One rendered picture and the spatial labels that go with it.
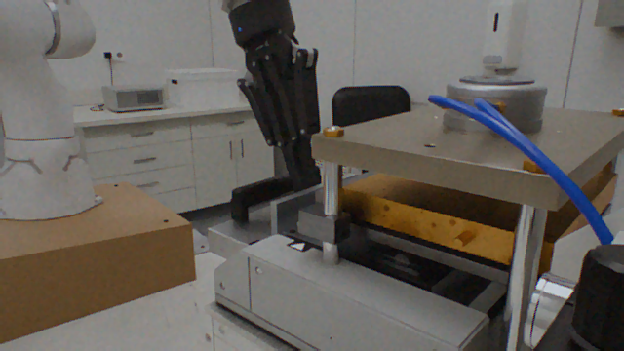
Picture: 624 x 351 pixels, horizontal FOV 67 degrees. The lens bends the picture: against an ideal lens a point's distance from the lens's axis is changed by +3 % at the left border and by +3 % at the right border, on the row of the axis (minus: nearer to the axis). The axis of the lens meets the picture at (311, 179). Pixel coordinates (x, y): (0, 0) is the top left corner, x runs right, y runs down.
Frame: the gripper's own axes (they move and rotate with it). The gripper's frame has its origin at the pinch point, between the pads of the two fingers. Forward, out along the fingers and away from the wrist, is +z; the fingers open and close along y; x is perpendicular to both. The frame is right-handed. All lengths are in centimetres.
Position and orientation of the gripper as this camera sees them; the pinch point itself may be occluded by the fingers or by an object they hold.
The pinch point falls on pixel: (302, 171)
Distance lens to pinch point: 57.0
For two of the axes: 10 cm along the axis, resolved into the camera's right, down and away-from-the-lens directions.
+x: -6.7, 2.3, -7.0
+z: 2.6, 9.6, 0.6
